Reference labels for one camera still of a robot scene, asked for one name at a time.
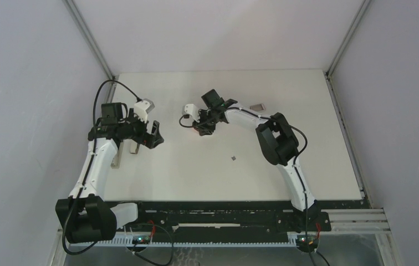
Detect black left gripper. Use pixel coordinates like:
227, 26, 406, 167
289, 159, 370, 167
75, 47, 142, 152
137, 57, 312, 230
119, 109, 163, 149

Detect black and grey large stapler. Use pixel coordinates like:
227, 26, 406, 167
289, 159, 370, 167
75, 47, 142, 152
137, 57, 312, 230
111, 142, 124, 169

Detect beige small stapler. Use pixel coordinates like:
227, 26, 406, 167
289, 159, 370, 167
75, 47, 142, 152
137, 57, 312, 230
129, 141, 140, 155

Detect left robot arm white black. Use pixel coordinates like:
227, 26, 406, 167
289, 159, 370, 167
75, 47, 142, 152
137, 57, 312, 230
55, 99, 164, 244

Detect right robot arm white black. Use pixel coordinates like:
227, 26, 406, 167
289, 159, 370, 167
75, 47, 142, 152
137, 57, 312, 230
183, 89, 321, 231

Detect open grey staple box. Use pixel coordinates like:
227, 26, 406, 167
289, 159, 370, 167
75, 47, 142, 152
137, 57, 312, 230
249, 104, 266, 112

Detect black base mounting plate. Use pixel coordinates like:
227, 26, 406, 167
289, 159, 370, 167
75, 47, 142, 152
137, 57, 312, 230
75, 199, 372, 243

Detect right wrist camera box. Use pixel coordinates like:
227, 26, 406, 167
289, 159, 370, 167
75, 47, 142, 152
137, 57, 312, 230
183, 104, 200, 121

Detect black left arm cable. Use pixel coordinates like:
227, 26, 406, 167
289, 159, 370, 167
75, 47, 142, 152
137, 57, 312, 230
61, 79, 144, 256

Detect white cable duct strip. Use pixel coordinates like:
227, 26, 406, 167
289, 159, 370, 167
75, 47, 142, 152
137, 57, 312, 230
69, 234, 300, 248

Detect aluminium frame corner post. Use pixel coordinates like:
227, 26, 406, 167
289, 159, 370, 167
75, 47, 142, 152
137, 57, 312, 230
63, 0, 115, 79

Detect aluminium front rail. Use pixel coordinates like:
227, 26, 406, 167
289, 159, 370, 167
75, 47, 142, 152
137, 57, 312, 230
57, 209, 392, 236

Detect right aluminium frame post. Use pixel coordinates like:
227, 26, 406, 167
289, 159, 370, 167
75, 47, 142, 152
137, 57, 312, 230
325, 0, 374, 79

